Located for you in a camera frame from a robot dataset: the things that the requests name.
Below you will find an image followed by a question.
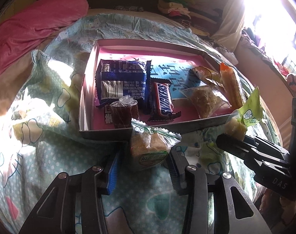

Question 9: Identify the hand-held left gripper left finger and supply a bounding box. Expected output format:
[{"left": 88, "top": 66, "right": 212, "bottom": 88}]
[{"left": 19, "top": 149, "right": 122, "bottom": 234}]

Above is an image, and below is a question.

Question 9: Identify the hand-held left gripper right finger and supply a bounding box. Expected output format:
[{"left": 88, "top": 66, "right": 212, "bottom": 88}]
[{"left": 166, "top": 149, "right": 272, "bottom": 234}]

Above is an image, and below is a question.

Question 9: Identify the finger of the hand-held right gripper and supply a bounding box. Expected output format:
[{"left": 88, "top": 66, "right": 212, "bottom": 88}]
[
  {"left": 216, "top": 133, "right": 292, "bottom": 176},
  {"left": 243, "top": 136, "right": 291, "bottom": 161}
]

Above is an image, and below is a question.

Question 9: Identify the green label cake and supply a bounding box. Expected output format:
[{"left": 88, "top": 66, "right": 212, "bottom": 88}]
[{"left": 130, "top": 118, "right": 182, "bottom": 172}]

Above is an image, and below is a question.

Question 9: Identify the green wrapper yellow pastry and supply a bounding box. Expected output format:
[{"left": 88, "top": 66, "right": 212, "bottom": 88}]
[{"left": 225, "top": 86, "right": 263, "bottom": 140}]

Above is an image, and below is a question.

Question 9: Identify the small brown round cake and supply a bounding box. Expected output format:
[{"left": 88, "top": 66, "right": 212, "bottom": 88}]
[{"left": 110, "top": 95, "right": 140, "bottom": 129}]

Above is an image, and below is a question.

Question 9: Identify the clear floss pastry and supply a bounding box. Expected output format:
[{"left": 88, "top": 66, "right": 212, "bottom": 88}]
[{"left": 181, "top": 85, "right": 232, "bottom": 119}]

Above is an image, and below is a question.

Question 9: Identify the orange snack packet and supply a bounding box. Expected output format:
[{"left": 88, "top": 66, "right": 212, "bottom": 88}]
[{"left": 219, "top": 63, "right": 247, "bottom": 109}]

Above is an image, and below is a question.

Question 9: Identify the brown chocolate bar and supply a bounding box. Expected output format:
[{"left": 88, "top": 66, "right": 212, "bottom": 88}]
[{"left": 148, "top": 79, "right": 182, "bottom": 123}]

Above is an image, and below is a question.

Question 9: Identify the pink cardboard box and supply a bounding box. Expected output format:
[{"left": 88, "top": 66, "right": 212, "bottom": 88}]
[{"left": 78, "top": 38, "right": 257, "bottom": 140}]

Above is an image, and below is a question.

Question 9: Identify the brownish clear snack packet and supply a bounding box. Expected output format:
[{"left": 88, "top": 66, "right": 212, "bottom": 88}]
[{"left": 189, "top": 66, "right": 225, "bottom": 88}]

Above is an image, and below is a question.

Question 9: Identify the blue snack packet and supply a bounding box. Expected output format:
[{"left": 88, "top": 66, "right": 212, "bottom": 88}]
[{"left": 94, "top": 59, "right": 152, "bottom": 114}]

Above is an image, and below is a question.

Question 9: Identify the cartoon cat printed blanket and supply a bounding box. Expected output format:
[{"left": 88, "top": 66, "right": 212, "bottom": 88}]
[{"left": 0, "top": 15, "right": 285, "bottom": 234}]

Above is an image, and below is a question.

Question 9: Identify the pink and blue book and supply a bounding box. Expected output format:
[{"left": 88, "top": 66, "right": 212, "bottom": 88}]
[{"left": 86, "top": 47, "right": 233, "bottom": 129}]

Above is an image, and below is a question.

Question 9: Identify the ruffled sill cloth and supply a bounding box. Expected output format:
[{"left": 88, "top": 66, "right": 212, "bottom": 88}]
[{"left": 240, "top": 28, "right": 294, "bottom": 88}]

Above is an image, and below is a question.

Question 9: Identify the beige curtain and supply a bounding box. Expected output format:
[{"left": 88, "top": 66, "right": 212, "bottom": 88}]
[{"left": 211, "top": 0, "right": 248, "bottom": 51}]

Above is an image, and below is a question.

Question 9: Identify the window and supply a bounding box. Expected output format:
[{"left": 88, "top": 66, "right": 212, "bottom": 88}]
[{"left": 243, "top": 0, "right": 296, "bottom": 78}]

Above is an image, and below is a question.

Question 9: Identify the pile of clothes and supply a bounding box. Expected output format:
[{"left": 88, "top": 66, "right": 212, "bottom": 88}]
[{"left": 158, "top": 0, "right": 224, "bottom": 37}]

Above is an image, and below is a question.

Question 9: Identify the pink pillow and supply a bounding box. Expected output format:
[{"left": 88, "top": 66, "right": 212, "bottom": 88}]
[{"left": 0, "top": 0, "right": 89, "bottom": 83}]

